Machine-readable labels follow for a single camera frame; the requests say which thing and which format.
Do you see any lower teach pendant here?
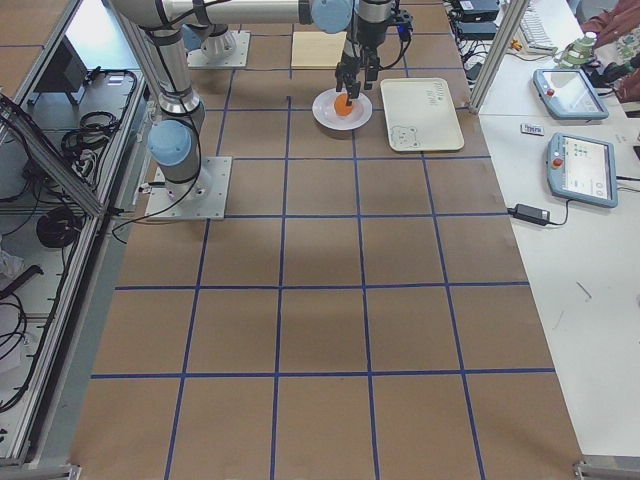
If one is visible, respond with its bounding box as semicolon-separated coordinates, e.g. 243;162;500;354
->
546;133;618;208

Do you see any bamboo cutting board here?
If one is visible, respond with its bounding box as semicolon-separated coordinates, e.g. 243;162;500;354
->
291;31;346;69

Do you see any aluminium frame post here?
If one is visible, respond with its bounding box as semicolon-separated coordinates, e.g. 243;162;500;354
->
468;0;529;114

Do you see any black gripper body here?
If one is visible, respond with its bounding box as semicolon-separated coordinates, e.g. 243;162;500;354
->
341;19;389;70

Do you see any teach pendant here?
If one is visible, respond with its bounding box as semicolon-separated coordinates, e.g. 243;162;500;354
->
532;69;609;120
546;133;618;208

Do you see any black coiled cable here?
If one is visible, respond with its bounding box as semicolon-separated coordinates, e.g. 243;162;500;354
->
36;205;81;250

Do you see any green white bottle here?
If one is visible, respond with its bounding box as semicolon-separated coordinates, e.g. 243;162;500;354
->
557;32;597;69

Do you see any orange fruit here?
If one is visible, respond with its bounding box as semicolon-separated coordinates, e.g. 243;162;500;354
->
333;94;353;117

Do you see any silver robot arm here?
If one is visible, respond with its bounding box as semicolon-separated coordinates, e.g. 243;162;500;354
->
111;1;207;201

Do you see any black power adapter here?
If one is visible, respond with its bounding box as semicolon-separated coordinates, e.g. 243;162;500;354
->
507;203;551;226

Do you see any white keyboard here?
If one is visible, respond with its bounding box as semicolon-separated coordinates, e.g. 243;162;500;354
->
518;9;557;55

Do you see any upper teach pendant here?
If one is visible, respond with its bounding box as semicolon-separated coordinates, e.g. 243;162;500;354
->
532;69;609;120

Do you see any cream tray with bear print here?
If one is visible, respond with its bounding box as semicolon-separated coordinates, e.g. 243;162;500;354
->
380;78;464;152

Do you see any white ridged plate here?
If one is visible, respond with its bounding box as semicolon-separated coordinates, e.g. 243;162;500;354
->
312;89;372;131

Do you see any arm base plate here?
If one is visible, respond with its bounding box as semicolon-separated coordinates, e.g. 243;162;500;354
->
145;156;232;222
187;30;251;70

